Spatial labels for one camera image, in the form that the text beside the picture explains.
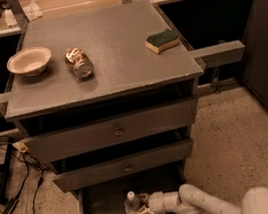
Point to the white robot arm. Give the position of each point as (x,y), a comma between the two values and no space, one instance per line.
(192,200)

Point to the grey middle drawer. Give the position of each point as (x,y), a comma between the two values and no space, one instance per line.
(124,166)

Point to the grey horizontal rail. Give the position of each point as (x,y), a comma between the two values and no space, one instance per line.
(220,54)

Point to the white paper bowl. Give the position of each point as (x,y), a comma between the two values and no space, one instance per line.
(30,61)

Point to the green yellow sponge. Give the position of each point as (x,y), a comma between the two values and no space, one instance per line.
(162,41)

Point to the black metal stand leg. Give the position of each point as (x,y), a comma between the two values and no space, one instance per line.
(9,204)

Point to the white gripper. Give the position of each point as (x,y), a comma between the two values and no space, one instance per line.
(156,202)

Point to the grey top drawer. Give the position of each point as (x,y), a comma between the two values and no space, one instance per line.
(69,142)

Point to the white crumpled cloth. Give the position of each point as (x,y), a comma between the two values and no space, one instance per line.
(32,11)

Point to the grey drawer cabinet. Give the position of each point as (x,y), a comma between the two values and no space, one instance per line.
(127,78)

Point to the grey open bottom drawer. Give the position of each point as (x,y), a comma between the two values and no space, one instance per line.
(109,197)

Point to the crushed metal can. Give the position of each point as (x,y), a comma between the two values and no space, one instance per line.
(79,63)

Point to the clear plastic water bottle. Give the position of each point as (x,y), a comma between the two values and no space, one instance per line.
(132,203)

